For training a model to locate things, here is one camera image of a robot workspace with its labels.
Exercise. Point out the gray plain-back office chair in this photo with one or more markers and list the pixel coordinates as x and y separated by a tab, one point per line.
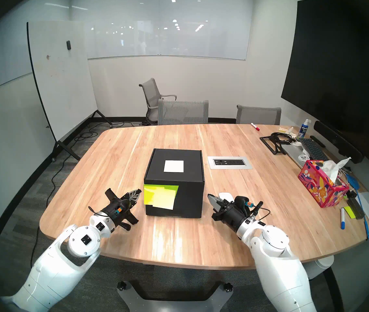
258	115

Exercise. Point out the black keyboard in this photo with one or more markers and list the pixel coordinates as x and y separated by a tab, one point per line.
312	149

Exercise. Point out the lime green sticky note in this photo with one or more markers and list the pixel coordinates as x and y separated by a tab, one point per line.
148	193

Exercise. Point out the silver table power panel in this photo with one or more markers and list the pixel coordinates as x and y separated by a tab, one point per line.
230	162

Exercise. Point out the black cardboard box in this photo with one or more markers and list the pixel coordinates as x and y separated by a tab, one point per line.
189	197

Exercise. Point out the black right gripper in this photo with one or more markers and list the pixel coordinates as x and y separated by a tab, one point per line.
236	214

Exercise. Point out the blue capped marker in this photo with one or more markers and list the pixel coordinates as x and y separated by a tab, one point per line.
342	218

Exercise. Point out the black laptop stand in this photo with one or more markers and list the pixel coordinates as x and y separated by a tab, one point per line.
269	144

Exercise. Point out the blue fly swatter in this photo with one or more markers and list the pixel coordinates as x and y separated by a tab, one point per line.
353	181

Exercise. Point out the white computer mouse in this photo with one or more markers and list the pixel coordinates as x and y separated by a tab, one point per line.
226	196

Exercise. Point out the silver laptop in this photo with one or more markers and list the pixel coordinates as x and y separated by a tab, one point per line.
293	153

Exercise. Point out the glass wall whiteboard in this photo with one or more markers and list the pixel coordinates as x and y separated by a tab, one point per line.
168	28

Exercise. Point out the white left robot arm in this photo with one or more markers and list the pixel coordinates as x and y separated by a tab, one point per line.
80	243

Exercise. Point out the red capped marker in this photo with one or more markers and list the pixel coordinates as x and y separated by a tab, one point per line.
255	126

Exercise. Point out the whiteboard cleaner spray bottle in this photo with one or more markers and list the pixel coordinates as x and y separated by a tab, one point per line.
303	130

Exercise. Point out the rolling whiteboard on stand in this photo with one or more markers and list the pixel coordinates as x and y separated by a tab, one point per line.
61	80

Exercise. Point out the yellow sticky note pad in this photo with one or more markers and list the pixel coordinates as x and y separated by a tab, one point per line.
349	212

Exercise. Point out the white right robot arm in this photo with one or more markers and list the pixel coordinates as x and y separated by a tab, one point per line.
275	259

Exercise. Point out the red floral tissue box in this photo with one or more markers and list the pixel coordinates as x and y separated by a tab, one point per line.
317	186

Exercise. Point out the black video conference bar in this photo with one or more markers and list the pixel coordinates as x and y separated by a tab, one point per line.
337	140

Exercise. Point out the gray office chair with armrests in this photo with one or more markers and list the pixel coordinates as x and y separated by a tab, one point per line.
150	92

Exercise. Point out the pale square sticky note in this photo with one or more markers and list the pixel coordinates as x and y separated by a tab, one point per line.
173	166

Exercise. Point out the gray mesh office chair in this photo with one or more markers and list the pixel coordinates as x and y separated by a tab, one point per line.
183	112

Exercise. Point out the large black wall screen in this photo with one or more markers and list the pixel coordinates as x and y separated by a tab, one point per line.
337	64

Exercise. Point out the yellow sticky note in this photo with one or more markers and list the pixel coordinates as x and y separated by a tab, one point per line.
166	201

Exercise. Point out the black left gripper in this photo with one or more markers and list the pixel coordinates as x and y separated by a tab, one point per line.
119	212

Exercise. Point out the white tissue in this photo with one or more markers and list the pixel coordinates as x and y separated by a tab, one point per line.
334	170

